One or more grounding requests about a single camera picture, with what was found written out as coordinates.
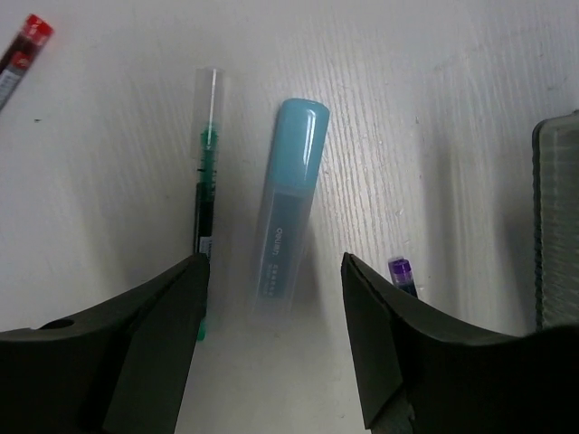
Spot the clear drawer organizer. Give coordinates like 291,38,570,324
532,111,578,330

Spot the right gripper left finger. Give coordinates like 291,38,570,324
1,254,209,433

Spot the purple gel pen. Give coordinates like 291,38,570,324
388,257,418,298

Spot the blue highlighter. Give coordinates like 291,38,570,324
252,99,330,322

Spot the green gel pen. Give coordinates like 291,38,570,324
193,66,227,343

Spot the red gel pen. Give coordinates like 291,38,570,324
1,14,53,109

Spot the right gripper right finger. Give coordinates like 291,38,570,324
341,253,578,433

